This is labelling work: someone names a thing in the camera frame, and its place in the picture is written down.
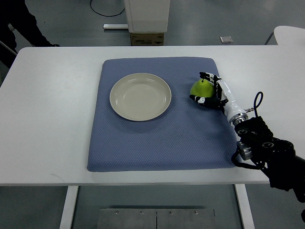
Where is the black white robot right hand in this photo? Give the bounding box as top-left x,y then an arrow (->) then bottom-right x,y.
190,72 -> 248,125

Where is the green pear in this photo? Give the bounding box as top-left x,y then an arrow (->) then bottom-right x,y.
190,79 -> 214,97

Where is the small grey floor plate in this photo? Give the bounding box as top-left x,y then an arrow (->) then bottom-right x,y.
220,36 -> 233,44

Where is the beige round plate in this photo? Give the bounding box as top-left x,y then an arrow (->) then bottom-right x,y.
109,73 -> 172,122

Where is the blue textured mat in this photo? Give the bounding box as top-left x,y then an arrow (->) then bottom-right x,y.
87,57 -> 236,172

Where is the white side table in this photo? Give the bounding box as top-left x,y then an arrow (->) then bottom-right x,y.
274,26 -> 305,46

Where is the brown cardboard box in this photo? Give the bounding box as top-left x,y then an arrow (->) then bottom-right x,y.
130,33 -> 164,46

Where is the right white table leg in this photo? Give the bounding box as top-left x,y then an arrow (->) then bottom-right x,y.
234,184 -> 255,229

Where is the white table leg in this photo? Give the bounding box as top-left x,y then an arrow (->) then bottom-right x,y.
234,184 -> 255,229
59,186 -> 79,229

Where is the white machine column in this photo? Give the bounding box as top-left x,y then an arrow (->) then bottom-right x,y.
123,0 -> 170,33

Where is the left white table leg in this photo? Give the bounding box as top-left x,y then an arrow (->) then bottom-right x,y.
59,186 -> 79,229

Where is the person in black clothes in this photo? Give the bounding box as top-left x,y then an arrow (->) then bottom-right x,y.
0,0 -> 59,68

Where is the aluminium rail on floor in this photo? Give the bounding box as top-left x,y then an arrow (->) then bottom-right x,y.
103,24 -> 128,30

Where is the black cable on floor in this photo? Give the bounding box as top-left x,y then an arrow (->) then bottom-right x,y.
89,0 -> 125,17

